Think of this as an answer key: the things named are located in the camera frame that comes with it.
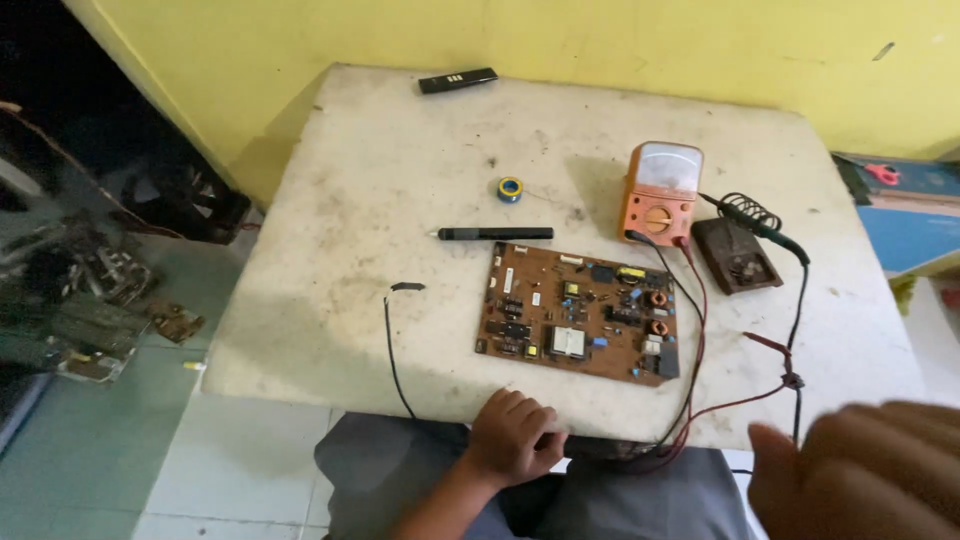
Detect green handled soldering iron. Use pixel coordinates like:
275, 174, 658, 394
697, 191, 813, 445

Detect black multimeter test lead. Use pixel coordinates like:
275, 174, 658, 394
625, 229, 708, 459

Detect black remote control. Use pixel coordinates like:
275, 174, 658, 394
417, 67, 500, 96

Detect person's gray trousers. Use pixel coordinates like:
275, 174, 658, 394
314, 411, 756, 540

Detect black pen shaped tool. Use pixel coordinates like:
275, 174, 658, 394
430, 226, 555, 242

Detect heap of scrap circuit boards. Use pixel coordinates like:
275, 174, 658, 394
0, 97, 253, 387

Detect brown power supply circuit board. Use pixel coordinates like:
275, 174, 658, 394
474, 241, 681, 388

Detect red multimeter test lead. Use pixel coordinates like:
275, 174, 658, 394
651, 236, 795, 472

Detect black cable with plug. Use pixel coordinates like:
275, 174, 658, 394
383, 281, 427, 421

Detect small brown circuit board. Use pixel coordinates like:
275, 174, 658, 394
147, 301, 207, 345

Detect orange analog multimeter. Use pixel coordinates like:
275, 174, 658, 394
618, 141, 705, 247

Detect person's right hand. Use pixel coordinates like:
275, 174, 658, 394
747, 399, 960, 540

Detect person's left hand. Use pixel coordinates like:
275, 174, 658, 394
463, 387, 569, 489

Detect blue painted wooden board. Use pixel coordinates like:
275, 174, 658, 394
831, 150, 960, 280

